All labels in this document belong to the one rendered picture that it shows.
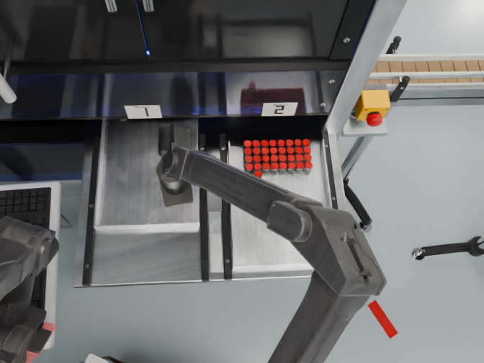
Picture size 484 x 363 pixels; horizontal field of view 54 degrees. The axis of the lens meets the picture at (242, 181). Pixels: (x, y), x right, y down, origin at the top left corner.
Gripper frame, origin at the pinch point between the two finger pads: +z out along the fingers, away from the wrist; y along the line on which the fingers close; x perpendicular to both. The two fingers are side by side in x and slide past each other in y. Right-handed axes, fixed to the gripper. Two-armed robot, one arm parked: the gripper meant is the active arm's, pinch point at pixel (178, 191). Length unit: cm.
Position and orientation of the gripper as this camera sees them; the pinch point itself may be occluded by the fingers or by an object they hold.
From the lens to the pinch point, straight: 116.4
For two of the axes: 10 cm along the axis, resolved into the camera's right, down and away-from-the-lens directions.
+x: -9.7, 2.0, -1.0
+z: -0.5, 2.6, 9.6
